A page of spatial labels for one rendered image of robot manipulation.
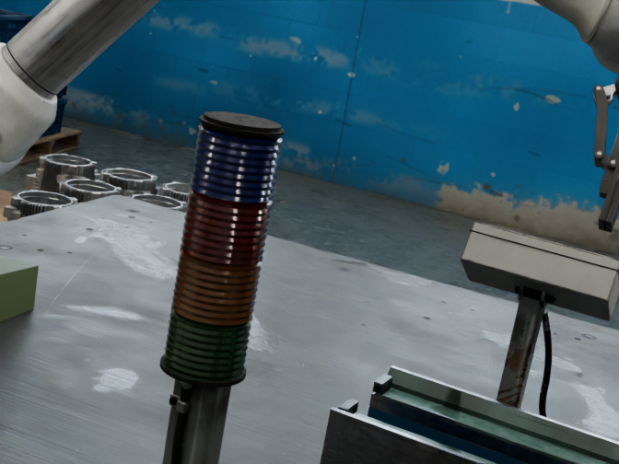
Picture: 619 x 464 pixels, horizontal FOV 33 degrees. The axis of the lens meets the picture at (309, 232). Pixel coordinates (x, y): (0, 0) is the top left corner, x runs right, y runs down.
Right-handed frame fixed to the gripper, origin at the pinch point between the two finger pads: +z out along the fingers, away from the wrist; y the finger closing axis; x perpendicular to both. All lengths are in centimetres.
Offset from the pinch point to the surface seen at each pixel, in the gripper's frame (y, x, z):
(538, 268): -4.9, -3.5, 11.7
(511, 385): -4.9, 5.5, 23.3
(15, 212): -173, 127, -5
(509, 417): -1.9, -7.5, 29.2
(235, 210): -17, -52, 30
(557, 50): -115, 441, -274
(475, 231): -13.0, -3.4, 9.5
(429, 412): -9.2, -9.8, 31.9
